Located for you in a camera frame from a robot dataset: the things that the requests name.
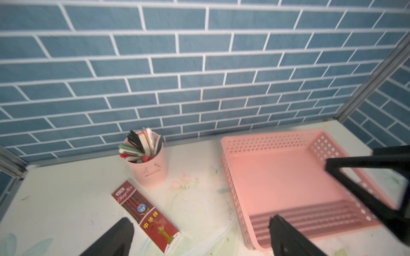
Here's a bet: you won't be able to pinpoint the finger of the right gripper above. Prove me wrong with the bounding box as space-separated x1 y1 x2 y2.
325 145 410 243

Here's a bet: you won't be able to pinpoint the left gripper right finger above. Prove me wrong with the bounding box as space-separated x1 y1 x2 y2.
269 214 326 256

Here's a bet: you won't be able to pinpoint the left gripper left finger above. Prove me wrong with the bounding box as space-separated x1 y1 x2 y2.
81 218 134 256

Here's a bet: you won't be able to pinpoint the pink plastic basket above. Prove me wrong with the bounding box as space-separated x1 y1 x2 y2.
222 130 404 256

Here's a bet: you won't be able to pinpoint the red pencil box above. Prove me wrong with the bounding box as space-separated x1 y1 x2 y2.
112 181 181 255

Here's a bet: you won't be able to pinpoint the pink pen cup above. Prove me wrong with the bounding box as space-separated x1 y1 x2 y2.
127 146 169 187

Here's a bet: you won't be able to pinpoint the pens in cup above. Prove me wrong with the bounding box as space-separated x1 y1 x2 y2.
118 128 164 164

